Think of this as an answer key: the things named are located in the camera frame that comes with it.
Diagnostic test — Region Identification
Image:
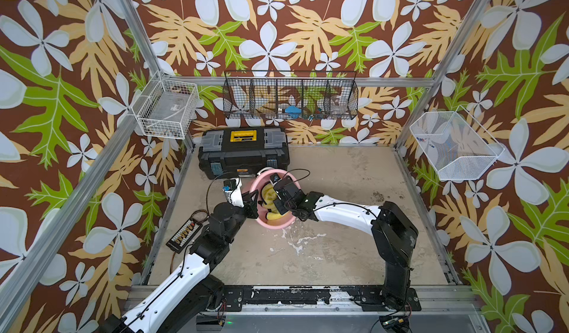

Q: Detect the pink plastic bucket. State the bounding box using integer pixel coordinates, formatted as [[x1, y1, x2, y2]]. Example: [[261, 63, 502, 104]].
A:
[[248, 168, 296, 230]]

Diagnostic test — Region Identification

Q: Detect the black plastic toolbox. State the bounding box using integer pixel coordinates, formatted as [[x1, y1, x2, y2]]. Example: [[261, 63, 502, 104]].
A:
[[198, 127, 290, 180]]

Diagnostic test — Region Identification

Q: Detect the black connector board with wires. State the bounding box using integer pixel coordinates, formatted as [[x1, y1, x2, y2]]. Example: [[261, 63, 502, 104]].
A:
[[166, 209, 209, 254]]

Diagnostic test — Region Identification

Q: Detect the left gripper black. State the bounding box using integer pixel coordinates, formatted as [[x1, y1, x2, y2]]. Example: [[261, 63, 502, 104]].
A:
[[221, 188, 258, 245]]

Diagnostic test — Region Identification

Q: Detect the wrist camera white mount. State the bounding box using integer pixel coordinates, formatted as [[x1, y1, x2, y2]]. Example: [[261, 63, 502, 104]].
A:
[[223, 177, 244, 208], [271, 173, 291, 187]]

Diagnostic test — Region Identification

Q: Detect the blue object in black basket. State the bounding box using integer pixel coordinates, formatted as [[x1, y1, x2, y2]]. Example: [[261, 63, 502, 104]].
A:
[[284, 106, 302, 119]]

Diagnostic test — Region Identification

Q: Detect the yellow microfiber cloth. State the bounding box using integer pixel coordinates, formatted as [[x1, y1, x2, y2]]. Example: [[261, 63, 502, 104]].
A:
[[261, 183, 283, 221]]

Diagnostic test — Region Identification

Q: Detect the white wire basket left wall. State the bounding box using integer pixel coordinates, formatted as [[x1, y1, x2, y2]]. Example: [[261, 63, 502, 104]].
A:
[[133, 72, 200, 140]]

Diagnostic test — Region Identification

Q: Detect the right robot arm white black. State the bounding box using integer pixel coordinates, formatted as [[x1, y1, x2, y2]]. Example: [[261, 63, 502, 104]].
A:
[[271, 175, 419, 310]]

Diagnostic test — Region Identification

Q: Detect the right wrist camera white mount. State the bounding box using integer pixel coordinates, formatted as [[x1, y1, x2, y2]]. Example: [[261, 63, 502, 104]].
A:
[[271, 173, 291, 187]]

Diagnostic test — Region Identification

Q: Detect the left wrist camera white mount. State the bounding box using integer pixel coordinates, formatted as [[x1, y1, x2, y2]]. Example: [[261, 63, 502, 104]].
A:
[[223, 177, 244, 208]]

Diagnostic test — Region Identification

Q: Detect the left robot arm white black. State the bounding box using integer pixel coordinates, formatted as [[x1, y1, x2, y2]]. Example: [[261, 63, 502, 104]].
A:
[[99, 190, 259, 332]]

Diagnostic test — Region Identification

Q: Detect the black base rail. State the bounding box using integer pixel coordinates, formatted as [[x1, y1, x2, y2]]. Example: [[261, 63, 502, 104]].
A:
[[222, 285, 422, 312]]

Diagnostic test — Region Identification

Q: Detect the black wire basket back wall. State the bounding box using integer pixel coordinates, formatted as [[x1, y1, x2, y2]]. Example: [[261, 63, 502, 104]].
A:
[[222, 70, 359, 121]]

